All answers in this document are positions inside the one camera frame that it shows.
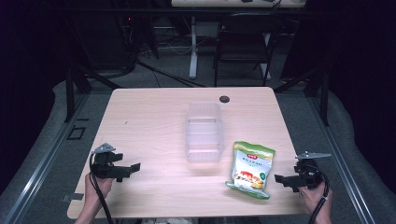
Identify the clear plastic container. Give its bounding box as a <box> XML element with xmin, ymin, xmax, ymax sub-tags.
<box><xmin>185</xmin><ymin>102</ymin><xmax>226</xmax><ymax>163</ymax></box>

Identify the person's right hand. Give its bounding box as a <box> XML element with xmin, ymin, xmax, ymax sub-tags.
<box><xmin>299</xmin><ymin>183</ymin><xmax>333</xmax><ymax>216</ymax></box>

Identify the person's left hand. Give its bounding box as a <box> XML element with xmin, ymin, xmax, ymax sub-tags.
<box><xmin>84</xmin><ymin>174</ymin><xmax>115</xmax><ymax>206</ymax></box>

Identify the black metal stand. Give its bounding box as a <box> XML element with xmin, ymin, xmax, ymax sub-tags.
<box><xmin>274</xmin><ymin>66</ymin><xmax>331</xmax><ymax>127</ymax></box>
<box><xmin>64</xmin><ymin>59</ymin><xmax>120</xmax><ymax>123</ymax></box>

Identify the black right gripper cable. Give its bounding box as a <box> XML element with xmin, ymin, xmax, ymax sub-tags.
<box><xmin>307</xmin><ymin>166</ymin><xmax>331</xmax><ymax>224</ymax></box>

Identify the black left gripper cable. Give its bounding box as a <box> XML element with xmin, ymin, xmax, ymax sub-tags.
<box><xmin>89</xmin><ymin>153</ymin><xmax>115</xmax><ymax>224</ymax></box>

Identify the black folding chair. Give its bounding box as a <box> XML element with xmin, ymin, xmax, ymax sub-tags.
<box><xmin>213</xmin><ymin>12</ymin><xmax>284</xmax><ymax>88</ymax></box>

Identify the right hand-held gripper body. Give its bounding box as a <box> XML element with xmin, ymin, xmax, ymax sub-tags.
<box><xmin>293</xmin><ymin>151</ymin><xmax>332</xmax><ymax>189</ymax></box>

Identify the grey tape strip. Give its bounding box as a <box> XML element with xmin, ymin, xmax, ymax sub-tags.
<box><xmin>63</xmin><ymin>192</ymin><xmax>85</xmax><ymax>203</ymax></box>

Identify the white desk leg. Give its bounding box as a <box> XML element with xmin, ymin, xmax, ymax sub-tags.
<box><xmin>189</xmin><ymin>15</ymin><xmax>199</xmax><ymax>79</ymax></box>

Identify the aluminium rail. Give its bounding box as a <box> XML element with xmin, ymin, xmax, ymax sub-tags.
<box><xmin>306</xmin><ymin>92</ymin><xmax>376</xmax><ymax>224</ymax></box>
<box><xmin>2</xmin><ymin>92</ymin><xmax>92</xmax><ymax>224</ymax></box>

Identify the green and white snack bag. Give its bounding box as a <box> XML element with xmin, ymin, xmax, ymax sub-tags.
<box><xmin>225</xmin><ymin>140</ymin><xmax>276</xmax><ymax>201</ymax></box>

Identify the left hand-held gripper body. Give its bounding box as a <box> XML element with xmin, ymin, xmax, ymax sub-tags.
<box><xmin>90</xmin><ymin>142</ymin><xmax>132</xmax><ymax>180</ymax></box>

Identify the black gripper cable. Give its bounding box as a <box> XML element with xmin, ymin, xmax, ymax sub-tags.
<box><xmin>307</xmin><ymin>166</ymin><xmax>331</xmax><ymax>224</ymax></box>
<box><xmin>89</xmin><ymin>153</ymin><xmax>115</xmax><ymax>224</ymax></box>

